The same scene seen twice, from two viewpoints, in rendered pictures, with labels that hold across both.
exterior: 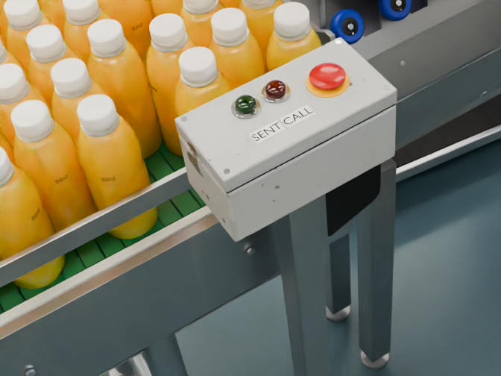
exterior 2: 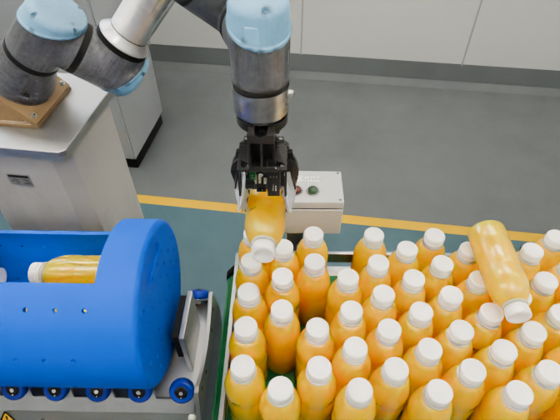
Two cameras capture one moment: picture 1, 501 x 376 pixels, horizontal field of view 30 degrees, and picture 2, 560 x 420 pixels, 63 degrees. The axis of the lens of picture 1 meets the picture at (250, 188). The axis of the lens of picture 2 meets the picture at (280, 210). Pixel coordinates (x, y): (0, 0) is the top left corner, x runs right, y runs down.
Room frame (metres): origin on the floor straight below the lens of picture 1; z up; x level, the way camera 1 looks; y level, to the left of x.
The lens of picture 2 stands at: (1.32, 0.24, 1.77)
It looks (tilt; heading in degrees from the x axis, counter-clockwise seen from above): 46 degrees down; 206
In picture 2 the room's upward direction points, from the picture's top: straight up
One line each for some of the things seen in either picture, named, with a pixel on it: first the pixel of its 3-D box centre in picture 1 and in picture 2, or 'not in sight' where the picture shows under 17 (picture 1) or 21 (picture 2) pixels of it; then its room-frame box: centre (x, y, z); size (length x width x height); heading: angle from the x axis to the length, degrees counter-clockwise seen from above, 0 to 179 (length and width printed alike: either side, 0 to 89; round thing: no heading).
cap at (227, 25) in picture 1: (229, 24); (282, 249); (0.81, 0.00, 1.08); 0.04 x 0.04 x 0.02
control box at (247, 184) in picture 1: (288, 136); (295, 202); (0.65, -0.05, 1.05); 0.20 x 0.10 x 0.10; 114
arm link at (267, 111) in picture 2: not in sight; (263, 98); (0.85, -0.02, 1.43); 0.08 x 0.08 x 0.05
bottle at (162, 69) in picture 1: (180, 89); (312, 292); (0.81, 0.06, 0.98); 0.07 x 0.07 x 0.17
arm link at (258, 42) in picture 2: not in sight; (258, 41); (0.85, -0.02, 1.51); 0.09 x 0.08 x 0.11; 43
